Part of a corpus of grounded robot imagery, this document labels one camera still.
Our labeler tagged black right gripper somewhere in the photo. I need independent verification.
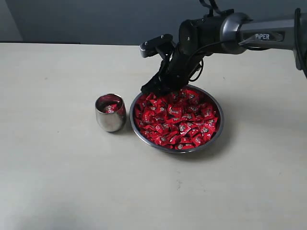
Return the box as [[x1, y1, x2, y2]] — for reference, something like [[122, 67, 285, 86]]
[[141, 60, 189, 97]]

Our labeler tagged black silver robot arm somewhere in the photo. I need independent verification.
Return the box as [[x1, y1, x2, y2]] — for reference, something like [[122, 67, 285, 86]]
[[140, 9, 307, 96]]

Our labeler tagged stainless steel cup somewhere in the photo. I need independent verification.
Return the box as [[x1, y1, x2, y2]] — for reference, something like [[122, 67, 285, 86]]
[[95, 99, 127, 132]]

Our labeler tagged stainless steel bowl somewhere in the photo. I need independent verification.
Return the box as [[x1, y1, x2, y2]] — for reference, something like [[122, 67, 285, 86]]
[[129, 84, 225, 154]]

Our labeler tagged red wrapped candy pile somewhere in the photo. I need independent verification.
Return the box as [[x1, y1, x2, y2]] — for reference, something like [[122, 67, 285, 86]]
[[134, 88, 218, 150]]

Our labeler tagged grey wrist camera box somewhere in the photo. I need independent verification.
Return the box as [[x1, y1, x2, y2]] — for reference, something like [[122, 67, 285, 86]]
[[139, 34, 174, 59]]

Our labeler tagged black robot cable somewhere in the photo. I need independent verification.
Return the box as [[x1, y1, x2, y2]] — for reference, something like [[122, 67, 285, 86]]
[[188, 0, 240, 82]]

